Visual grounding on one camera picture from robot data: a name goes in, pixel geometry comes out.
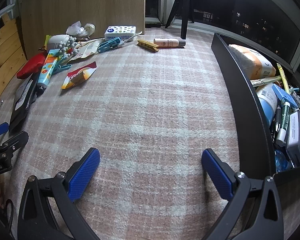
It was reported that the tape roll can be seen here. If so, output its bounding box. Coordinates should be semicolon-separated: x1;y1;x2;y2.
83;23;95;36

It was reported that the clear plastic bag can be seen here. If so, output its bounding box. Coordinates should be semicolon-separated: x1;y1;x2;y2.
66;21;86;37

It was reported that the teal plastic clip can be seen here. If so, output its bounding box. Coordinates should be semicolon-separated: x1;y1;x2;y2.
52;54;71;75

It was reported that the fruit print hand cream tube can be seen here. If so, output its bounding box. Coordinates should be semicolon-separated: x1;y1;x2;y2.
37;49;62;95

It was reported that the black tripod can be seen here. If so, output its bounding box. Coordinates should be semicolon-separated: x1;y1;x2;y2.
165;0;194;40

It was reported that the white electric device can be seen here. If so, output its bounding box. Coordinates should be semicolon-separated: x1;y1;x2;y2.
46;34;70;52

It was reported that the wooden clothespin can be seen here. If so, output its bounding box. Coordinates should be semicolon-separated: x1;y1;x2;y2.
138;40;159;53

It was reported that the orange tissue pack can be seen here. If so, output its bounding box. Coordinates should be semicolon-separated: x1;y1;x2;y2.
229;44;276;80

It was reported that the black comb package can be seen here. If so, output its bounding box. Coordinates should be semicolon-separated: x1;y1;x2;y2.
9;73;39;133

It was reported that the pink small bottle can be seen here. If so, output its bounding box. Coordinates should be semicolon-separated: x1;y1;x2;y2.
153;38;186;48

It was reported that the wooden cabinet panel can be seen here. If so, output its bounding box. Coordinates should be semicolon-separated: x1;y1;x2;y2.
21;0;145;58

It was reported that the white printed sachet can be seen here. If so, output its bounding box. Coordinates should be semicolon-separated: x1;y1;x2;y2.
71;40;102;61

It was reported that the dark tin case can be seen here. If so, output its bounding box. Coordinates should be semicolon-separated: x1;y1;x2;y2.
286;111;300;167

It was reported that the pine wood board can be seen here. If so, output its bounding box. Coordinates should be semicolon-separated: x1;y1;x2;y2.
0;13;26;96

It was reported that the white blue bottle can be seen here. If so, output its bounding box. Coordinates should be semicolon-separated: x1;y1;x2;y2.
256;83;277;126

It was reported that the blue clothespin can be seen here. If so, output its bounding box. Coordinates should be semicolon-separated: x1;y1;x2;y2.
97;37;125;53

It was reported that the green white marker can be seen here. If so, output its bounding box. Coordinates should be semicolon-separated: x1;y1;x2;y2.
276;99;291;147

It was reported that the yellow pencil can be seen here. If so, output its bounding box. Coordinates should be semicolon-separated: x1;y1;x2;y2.
276;63;290;94

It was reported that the white tissue pack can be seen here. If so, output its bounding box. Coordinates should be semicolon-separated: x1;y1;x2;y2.
104;25;136;41

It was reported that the red pouch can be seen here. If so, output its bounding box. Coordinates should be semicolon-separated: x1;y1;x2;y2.
16;51;47;80

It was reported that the black storage box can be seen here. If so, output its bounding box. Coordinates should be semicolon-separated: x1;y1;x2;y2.
211;33;300;185

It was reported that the grey bead massager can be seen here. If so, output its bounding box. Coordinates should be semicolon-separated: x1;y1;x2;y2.
58;36;79;56

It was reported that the white usb cable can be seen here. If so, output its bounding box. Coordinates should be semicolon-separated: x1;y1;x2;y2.
120;31;143;46

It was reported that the Coffee mate sachet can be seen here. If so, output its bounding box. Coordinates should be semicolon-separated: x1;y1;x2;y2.
61;61;97;89

